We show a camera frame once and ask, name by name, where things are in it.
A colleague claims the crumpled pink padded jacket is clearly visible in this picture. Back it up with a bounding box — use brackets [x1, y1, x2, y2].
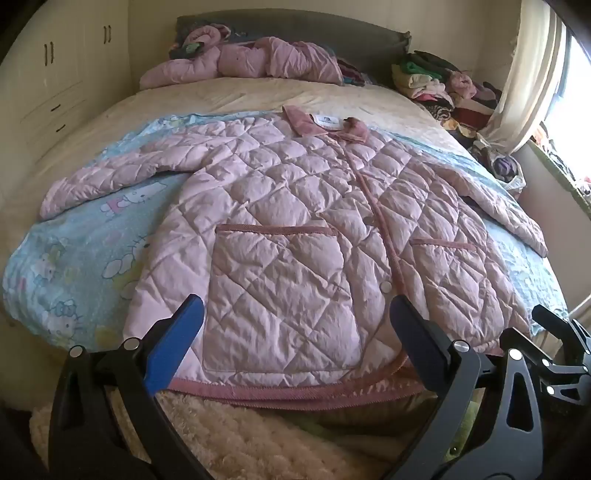
[139, 25, 345, 90]

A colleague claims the fluffy cream rug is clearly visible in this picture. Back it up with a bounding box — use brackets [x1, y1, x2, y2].
[30, 390, 416, 480]

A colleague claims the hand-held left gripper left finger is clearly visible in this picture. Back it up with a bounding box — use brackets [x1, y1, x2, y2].
[48, 294, 214, 480]

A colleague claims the blue cartoon cat blanket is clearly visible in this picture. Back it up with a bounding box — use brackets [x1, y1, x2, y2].
[2, 113, 570, 352]

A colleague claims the grey headboard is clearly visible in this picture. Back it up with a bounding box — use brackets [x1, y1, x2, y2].
[175, 9, 411, 86]

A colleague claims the beige bed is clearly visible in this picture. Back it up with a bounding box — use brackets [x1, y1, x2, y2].
[0, 76, 573, 416]

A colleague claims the window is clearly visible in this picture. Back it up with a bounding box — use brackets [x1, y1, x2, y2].
[540, 34, 591, 185]

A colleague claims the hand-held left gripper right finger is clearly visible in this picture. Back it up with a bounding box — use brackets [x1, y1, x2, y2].
[383, 294, 546, 480]

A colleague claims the pile of folded clothes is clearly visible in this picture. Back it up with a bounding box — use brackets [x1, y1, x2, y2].
[392, 50, 504, 148]

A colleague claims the white bag with purple cloth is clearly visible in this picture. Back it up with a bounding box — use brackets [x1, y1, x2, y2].
[478, 134, 527, 192]

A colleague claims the cream wardrobe with drawers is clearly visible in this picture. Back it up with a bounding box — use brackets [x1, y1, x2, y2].
[0, 0, 181, 153]

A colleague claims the cream curtain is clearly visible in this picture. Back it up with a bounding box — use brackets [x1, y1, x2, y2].
[480, 0, 573, 155]

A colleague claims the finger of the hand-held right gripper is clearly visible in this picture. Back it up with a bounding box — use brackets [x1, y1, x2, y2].
[531, 305, 591, 366]
[539, 355, 591, 403]

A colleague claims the dark floral pillow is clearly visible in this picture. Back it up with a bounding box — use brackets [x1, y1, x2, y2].
[168, 25, 259, 61]

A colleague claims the pink quilted jacket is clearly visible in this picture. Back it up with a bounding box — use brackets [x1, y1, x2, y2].
[39, 105, 549, 401]

